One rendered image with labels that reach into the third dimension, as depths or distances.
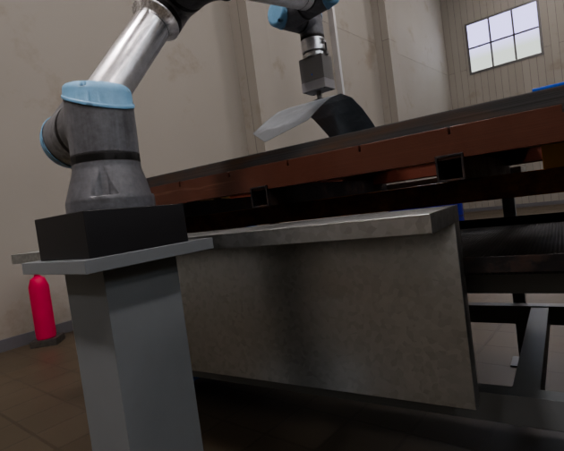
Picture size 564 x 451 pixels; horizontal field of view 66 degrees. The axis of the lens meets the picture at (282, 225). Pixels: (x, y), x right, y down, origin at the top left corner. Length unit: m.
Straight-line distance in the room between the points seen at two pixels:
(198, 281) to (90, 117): 0.55
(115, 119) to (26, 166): 2.83
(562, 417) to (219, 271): 0.78
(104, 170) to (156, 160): 3.35
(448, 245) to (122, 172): 0.59
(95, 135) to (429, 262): 0.63
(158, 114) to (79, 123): 3.47
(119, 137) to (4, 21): 3.15
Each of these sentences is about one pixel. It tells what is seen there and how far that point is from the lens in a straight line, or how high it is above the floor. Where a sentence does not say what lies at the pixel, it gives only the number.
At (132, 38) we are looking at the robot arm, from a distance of 1.06.
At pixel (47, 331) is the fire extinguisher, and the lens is 3.37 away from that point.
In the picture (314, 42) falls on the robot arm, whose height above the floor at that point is 1.21.
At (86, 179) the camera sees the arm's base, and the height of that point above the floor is 0.81.
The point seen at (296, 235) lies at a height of 0.66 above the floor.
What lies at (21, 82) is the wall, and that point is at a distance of 3.77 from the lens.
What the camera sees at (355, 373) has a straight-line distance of 0.98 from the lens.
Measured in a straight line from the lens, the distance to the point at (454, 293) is 0.86.
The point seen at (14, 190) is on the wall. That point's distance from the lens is 3.56.
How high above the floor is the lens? 0.72
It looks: 2 degrees down
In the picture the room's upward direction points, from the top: 8 degrees counter-clockwise
